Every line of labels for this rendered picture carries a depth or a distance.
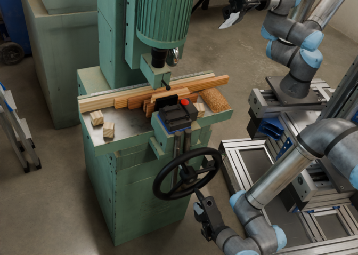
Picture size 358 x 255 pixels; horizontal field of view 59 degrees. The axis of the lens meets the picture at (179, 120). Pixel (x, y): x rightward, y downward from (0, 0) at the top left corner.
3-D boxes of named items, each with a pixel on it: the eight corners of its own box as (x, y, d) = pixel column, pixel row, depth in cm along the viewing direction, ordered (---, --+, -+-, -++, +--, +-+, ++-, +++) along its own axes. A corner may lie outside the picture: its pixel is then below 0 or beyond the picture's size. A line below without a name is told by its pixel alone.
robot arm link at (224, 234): (220, 240, 102) (242, 230, 104) (213, 232, 106) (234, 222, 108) (222, 258, 104) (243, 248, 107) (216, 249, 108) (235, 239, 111)
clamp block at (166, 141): (163, 154, 116) (166, 138, 110) (148, 128, 124) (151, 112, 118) (197, 143, 123) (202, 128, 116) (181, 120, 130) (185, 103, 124)
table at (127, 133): (102, 178, 109) (102, 167, 105) (78, 118, 127) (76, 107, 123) (243, 134, 134) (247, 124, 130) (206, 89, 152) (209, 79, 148)
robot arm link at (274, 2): (262, -7, 115) (268, 15, 114) (252, -6, 113) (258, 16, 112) (276, -18, 108) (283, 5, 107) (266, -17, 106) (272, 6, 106)
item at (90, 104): (80, 113, 121) (79, 103, 117) (79, 109, 122) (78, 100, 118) (212, 84, 146) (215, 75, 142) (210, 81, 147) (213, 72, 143)
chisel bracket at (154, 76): (152, 92, 122) (154, 74, 116) (138, 71, 130) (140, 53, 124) (170, 88, 125) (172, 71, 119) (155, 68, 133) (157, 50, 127)
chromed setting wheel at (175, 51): (171, 73, 137) (176, 48, 128) (160, 57, 144) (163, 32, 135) (178, 72, 138) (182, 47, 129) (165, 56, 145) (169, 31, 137)
